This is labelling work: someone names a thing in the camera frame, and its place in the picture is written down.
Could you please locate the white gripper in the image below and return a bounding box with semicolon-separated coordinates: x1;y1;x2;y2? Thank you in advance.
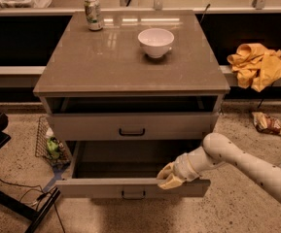
157;153;199;189

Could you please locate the grey drawer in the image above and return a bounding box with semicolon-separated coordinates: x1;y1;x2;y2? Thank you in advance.
56;140;211;200
47;113;219;141

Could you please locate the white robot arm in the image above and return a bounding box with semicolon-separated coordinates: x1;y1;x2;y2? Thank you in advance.
157;133;281;203

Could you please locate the grey drawer cabinet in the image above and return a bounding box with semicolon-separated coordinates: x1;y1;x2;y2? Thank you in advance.
32;10;231;148

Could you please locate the brown snack bag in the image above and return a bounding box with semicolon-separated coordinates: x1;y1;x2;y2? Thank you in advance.
252;112;281;136

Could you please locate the blue tape strip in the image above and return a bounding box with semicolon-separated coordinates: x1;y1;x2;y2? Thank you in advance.
43;169;63;193

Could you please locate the green snack bag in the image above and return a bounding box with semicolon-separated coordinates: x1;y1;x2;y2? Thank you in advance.
47;137;61;160

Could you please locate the white ceramic bowl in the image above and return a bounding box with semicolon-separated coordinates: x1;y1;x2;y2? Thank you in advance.
138;28;174;58

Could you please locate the yellow crumpled cloth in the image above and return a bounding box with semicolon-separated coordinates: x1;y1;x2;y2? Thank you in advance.
227;43;281;92

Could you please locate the black chair base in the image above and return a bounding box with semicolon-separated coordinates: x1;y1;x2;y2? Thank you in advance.
0;112;62;233

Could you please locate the green white soda can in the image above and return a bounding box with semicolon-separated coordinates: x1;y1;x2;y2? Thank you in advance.
84;0;103;31

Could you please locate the black cable on floor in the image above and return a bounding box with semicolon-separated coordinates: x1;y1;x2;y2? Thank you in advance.
0;162;66;233

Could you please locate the wire mesh basket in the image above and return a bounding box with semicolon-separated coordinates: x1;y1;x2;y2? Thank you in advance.
35;116;70;168

